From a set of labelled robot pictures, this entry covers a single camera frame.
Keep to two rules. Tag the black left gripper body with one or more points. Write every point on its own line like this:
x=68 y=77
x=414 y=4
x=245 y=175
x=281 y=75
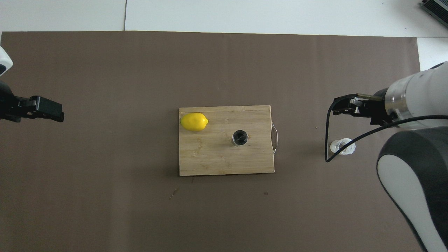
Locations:
x=6 y=103

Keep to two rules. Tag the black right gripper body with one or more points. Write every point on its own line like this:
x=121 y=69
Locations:
x=383 y=106

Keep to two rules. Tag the clear plastic cup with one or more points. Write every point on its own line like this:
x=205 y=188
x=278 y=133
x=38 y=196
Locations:
x=344 y=147

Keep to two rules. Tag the steel double jigger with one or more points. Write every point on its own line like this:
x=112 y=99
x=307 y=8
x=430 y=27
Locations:
x=240 y=137

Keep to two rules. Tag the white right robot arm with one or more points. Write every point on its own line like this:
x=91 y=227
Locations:
x=420 y=175

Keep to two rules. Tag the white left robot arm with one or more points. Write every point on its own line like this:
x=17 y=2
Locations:
x=3 y=61

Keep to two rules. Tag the brown paper table mat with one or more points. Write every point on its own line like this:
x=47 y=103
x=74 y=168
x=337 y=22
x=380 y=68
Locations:
x=140 y=77

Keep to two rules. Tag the grey ribbed metal device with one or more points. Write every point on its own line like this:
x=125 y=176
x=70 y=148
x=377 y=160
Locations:
x=435 y=7

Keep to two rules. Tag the wooden cutting board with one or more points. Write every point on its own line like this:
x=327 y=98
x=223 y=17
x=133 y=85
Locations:
x=210 y=157

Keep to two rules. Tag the yellow lemon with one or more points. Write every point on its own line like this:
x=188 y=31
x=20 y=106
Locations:
x=194 y=121

